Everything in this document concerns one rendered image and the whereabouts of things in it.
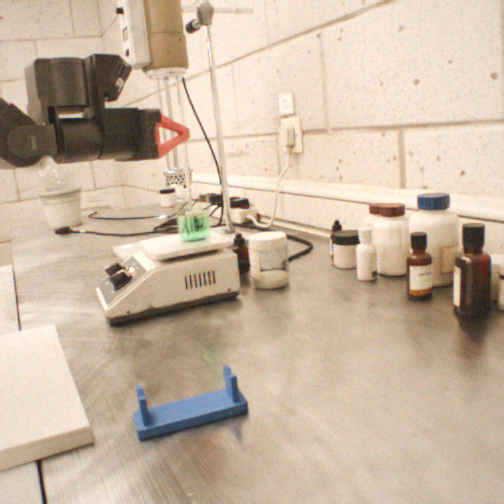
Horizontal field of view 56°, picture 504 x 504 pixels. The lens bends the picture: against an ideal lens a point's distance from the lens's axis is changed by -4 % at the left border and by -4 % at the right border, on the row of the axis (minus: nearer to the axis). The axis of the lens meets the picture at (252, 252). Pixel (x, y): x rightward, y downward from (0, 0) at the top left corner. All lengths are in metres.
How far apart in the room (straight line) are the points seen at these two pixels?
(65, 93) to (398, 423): 0.51
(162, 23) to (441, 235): 0.70
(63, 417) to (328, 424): 0.23
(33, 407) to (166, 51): 0.79
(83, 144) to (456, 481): 0.53
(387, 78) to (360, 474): 0.74
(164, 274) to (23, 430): 0.32
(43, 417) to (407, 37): 0.79
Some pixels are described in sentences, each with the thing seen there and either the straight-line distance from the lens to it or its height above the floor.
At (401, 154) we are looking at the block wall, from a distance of 0.96.
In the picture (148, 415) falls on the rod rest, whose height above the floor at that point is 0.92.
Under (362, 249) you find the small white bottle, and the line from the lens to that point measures 0.77.
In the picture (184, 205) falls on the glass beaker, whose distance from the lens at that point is 0.72.
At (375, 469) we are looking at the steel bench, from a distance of 0.39.
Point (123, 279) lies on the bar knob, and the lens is 0.72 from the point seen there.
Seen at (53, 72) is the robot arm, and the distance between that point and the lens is 0.65.
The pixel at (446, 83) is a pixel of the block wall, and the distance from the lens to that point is 0.87.
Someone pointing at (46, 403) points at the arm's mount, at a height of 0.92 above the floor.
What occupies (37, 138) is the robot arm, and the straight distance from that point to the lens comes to 0.61.
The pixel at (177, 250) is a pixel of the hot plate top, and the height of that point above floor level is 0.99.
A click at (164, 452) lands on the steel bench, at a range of 0.42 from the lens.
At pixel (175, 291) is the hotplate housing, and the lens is 0.71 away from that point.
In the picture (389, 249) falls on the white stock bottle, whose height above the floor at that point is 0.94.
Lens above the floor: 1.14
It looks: 14 degrees down
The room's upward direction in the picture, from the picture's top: 6 degrees counter-clockwise
